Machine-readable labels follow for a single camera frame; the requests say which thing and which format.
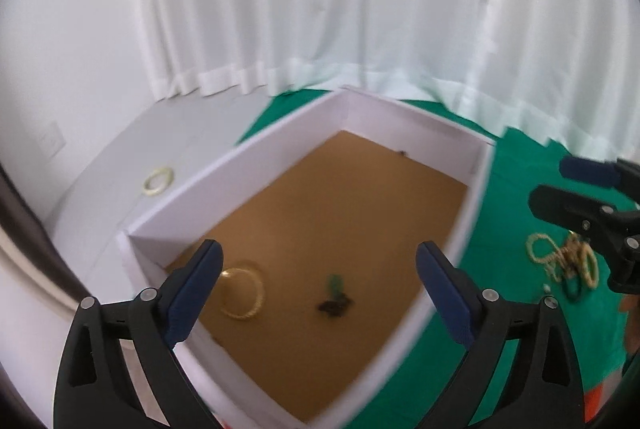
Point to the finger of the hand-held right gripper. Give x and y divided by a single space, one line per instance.
585 169
565 204

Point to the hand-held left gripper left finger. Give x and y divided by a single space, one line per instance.
192 294

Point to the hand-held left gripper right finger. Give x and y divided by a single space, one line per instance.
447 294

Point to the green and black jewelry piece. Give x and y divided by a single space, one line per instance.
332 306

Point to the white box with brown bottom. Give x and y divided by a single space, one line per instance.
350 209

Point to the person's right hand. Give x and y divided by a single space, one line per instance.
629 319

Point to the orange cloth patch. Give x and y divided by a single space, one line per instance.
597 404

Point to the white wall outlet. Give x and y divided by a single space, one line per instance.
52 139

